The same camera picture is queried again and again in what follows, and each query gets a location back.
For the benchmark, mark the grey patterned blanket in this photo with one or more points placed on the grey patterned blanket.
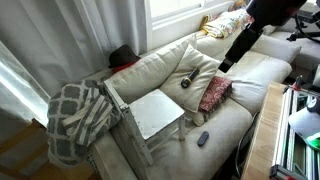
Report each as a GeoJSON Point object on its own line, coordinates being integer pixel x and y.
{"type": "Point", "coordinates": [63, 106]}

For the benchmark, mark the white opaque curtain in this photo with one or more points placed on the white opaque curtain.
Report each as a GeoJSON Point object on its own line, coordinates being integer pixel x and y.
{"type": "Point", "coordinates": [50, 40]}

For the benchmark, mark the beige fabric sofa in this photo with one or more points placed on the beige fabric sofa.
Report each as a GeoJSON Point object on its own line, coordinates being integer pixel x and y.
{"type": "Point", "coordinates": [206, 156]}

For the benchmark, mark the red patterned cloth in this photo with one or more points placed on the red patterned cloth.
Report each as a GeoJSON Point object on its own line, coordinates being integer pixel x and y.
{"type": "Point", "coordinates": [215, 93]}

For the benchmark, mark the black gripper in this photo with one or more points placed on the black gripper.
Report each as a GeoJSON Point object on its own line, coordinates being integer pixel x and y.
{"type": "Point", "coordinates": [241, 45]}

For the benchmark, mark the red cloth under hat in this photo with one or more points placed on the red cloth under hat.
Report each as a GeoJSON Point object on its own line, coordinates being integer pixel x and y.
{"type": "Point", "coordinates": [121, 67]}

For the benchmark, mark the grey striped cloth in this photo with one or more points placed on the grey striped cloth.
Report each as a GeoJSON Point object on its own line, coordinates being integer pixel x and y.
{"type": "Point", "coordinates": [90, 123]}

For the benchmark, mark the white window frame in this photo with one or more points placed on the white window frame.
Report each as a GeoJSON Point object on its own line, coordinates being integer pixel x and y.
{"type": "Point", "coordinates": [176, 23]}

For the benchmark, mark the beige throw pillow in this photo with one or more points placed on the beige throw pillow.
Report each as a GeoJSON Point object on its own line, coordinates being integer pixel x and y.
{"type": "Point", "coordinates": [186, 98]}

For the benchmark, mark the dark remote control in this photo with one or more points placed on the dark remote control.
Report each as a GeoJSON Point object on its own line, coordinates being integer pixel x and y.
{"type": "Point", "coordinates": [203, 138]}

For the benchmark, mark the sheer white curtain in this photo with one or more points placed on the sheer white curtain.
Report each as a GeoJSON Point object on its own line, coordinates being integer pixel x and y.
{"type": "Point", "coordinates": [20, 90]}

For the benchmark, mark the aluminium frame rack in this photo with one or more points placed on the aluminium frame rack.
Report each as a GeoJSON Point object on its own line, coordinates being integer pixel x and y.
{"type": "Point", "coordinates": [283, 133]}

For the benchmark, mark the white lamp shade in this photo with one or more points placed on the white lamp shade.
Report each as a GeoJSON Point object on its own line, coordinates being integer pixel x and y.
{"type": "Point", "coordinates": [305, 123]}

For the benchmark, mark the black hat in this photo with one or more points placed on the black hat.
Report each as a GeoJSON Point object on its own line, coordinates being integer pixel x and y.
{"type": "Point", "coordinates": [122, 55]}

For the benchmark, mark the black camera stand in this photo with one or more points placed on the black camera stand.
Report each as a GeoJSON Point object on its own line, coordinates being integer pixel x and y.
{"type": "Point", "coordinates": [301, 33]}

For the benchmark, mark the wooden desk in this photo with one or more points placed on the wooden desk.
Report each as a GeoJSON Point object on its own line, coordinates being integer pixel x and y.
{"type": "Point", "coordinates": [263, 140]}

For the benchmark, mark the floral quilt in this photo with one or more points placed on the floral quilt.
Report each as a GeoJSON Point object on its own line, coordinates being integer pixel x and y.
{"type": "Point", "coordinates": [226, 23]}

